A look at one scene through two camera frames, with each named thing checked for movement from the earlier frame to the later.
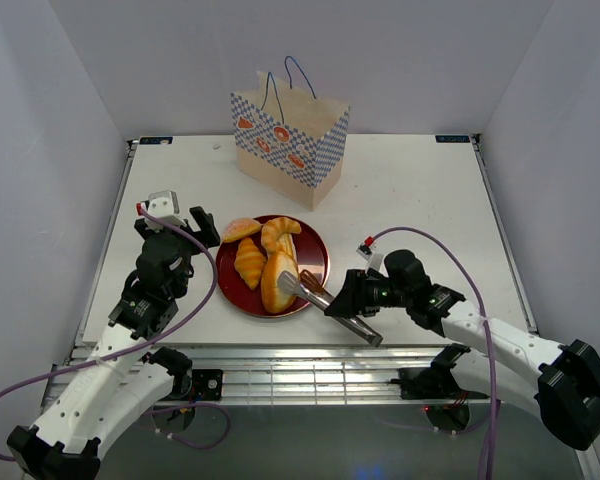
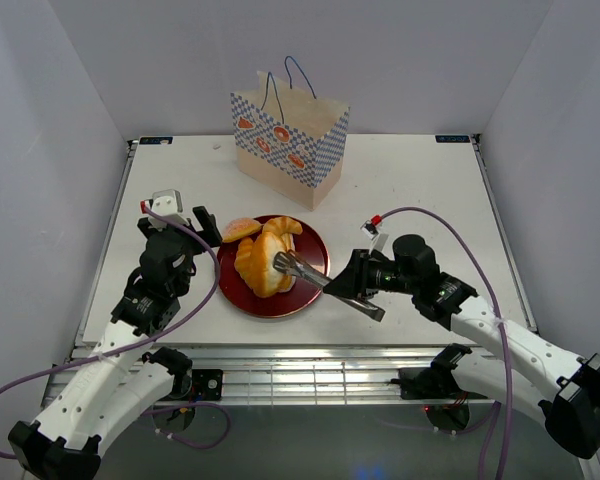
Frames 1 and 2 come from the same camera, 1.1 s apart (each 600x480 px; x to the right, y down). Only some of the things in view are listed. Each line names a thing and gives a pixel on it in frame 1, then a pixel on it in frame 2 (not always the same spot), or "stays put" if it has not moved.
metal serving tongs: (310, 287) → (293, 263)
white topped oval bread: (276, 300) → (268, 281)
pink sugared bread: (240, 227) stays put
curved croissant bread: (276, 235) stays put
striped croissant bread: (249, 261) stays put
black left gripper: (206, 223) stays put
